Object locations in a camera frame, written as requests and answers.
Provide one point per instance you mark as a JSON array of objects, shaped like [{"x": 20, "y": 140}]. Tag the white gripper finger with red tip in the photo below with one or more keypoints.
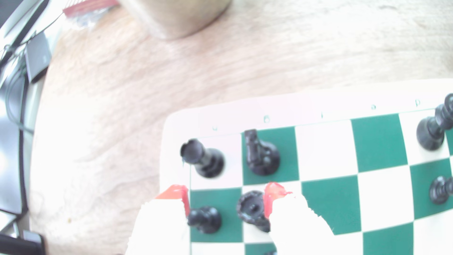
[
  {"x": 293, "y": 226},
  {"x": 159, "y": 226}
]

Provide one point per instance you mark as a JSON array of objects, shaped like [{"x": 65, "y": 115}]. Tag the black chess queen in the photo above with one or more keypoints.
[{"x": 251, "y": 209}]

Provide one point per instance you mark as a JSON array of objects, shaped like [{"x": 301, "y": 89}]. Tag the black chess knight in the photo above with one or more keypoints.
[{"x": 263, "y": 157}]

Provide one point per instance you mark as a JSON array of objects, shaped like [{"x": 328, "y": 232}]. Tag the black chess rook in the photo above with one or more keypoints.
[{"x": 208, "y": 161}]

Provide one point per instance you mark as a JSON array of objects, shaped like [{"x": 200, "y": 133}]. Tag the green and white chess mat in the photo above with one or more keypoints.
[{"x": 325, "y": 148}]

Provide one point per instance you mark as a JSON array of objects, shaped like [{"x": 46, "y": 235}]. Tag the black chess king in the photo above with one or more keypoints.
[{"x": 430, "y": 133}]

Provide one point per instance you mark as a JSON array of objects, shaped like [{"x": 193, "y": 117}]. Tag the dark grey flat device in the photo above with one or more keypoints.
[{"x": 37, "y": 56}]

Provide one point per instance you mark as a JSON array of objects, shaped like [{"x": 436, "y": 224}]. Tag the red and white package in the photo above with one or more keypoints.
[{"x": 88, "y": 7}]

